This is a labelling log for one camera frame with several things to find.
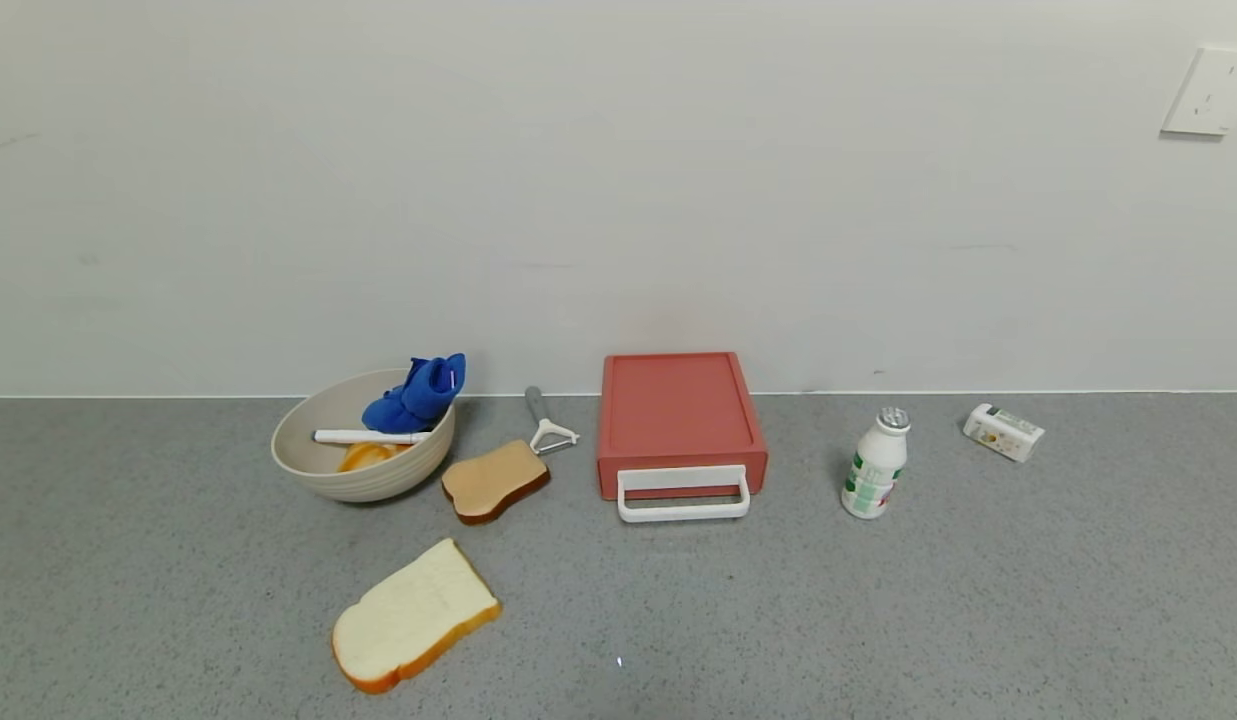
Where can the red drawer cabinet case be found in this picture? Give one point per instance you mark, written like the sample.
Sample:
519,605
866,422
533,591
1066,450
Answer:
678,410

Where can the grey white peeler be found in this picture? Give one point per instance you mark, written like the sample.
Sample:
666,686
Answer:
538,410

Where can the brown toast slice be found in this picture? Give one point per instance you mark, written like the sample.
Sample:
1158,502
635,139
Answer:
493,478

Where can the blue cloth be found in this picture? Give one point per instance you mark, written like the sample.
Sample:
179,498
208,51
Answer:
418,400

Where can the orange toy food piece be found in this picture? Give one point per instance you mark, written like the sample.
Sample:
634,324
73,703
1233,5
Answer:
368,457

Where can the white marker pen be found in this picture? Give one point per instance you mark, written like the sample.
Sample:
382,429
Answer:
358,437

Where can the white green yogurt bottle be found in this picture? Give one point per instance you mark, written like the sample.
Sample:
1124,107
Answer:
873,480

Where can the beige ribbed bowl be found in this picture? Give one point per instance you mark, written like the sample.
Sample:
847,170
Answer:
318,470

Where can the white bread slice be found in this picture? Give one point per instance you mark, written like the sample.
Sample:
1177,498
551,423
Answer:
408,620

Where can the small white carton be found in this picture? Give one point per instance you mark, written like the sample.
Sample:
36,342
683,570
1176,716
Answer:
1003,432

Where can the white wall socket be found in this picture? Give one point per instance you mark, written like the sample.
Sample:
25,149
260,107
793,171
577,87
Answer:
1213,90

